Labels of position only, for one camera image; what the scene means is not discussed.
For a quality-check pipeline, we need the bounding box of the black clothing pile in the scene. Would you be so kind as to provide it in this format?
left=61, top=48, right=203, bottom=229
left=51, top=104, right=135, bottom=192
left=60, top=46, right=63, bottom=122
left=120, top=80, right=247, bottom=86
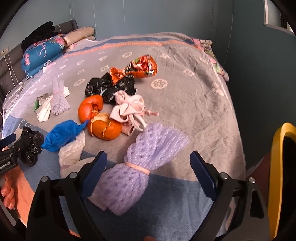
left=21, top=21, right=58, bottom=53

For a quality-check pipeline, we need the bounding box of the black plastic bag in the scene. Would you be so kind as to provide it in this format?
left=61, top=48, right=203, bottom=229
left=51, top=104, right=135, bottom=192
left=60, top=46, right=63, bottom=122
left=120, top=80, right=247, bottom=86
left=85, top=73, right=137, bottom=105

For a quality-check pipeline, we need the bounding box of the grey padded headboard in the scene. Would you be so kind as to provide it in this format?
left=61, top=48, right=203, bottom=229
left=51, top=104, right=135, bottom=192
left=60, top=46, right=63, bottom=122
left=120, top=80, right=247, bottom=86
left=1, top=20, right=78, bottom=101

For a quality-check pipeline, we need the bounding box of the green white snack wrapper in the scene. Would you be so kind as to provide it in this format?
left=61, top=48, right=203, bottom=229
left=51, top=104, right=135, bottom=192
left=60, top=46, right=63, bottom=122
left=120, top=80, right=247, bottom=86
left=34, top=93, right=53, bottom=123

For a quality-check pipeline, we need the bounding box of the black crumpled wrapper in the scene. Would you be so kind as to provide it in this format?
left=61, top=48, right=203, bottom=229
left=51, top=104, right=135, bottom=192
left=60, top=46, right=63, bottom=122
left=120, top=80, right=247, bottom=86
left=20, top=126, right=44, bottom=167

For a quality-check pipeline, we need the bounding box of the grey patterned bed blanket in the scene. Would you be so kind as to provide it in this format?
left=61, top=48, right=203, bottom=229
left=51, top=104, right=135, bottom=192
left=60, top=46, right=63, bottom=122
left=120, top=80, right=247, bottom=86
left=2, top=33, right=245, bottom=240

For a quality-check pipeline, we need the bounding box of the white charging cable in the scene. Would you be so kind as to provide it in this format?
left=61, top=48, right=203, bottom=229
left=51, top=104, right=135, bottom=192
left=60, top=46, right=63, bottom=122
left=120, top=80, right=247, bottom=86
left=0, top=52, right=33, bottom=112

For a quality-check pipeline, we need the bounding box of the large purple foam net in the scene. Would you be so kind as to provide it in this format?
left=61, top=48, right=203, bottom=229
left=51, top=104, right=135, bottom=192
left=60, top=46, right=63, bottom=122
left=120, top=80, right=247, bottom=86
left=89, top=123, right=189, bottom=216

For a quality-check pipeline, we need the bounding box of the window with dark frame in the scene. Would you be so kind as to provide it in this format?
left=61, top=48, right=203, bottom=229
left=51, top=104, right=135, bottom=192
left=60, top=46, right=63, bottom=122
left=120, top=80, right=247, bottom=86
left=263, top=0, right=295, bottom=36

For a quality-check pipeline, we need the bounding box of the blue floral folded quilt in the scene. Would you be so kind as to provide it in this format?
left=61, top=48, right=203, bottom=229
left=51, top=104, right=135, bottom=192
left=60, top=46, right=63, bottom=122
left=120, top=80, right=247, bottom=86
left=21, top=35, right=65, bottom=77

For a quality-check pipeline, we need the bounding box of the beige folded quilt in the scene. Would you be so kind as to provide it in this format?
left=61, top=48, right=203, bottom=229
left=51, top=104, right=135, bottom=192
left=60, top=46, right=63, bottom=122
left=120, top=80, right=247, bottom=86
left=63, top=27, right=95, bottom=47

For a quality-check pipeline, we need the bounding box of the yellow rimmed trash bin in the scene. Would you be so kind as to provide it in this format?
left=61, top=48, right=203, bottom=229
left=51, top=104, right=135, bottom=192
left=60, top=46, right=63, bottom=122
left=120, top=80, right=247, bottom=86
left=246, top=123, right=295, bottom=238

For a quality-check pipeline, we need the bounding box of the person's left hand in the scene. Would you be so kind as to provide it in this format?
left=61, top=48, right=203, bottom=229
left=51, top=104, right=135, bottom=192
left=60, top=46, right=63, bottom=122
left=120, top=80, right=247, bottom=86
left=1, top=166, right=35, bottom=226

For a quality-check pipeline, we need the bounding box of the orange snack wrapper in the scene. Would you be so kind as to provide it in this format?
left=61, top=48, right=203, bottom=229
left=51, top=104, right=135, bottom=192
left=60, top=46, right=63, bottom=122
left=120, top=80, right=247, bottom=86
left=109, top=55, right=158, bottom=85

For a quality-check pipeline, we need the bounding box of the white tissue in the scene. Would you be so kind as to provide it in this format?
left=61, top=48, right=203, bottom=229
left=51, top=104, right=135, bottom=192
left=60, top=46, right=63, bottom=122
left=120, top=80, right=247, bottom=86
left=59, top=131, right=86, bottom=169
left=63, top=86, right=70, bottom=97

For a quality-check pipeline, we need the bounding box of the blue disposable glove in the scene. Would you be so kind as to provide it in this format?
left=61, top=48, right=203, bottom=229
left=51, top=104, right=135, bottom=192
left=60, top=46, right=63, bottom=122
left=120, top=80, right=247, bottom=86
left=41, top=120, right=89, bottom=152

